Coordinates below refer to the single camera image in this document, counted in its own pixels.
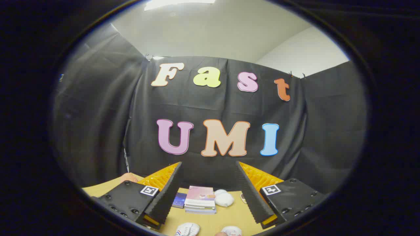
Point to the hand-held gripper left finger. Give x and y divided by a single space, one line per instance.
168 196

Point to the white book with green tab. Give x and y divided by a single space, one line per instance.
200 208

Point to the pink cover book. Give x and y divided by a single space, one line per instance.
200 194

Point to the pale blue cover book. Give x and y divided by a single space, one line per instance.
200 212

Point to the small compartment palette tray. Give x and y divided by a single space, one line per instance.
243 198

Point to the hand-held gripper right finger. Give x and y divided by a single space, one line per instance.
251 196

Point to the white striped canvas shoe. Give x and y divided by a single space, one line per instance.
231 231
187 229

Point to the white fluffy ball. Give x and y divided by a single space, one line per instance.
224 199

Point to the orange sponge ball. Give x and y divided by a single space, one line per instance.
126 178

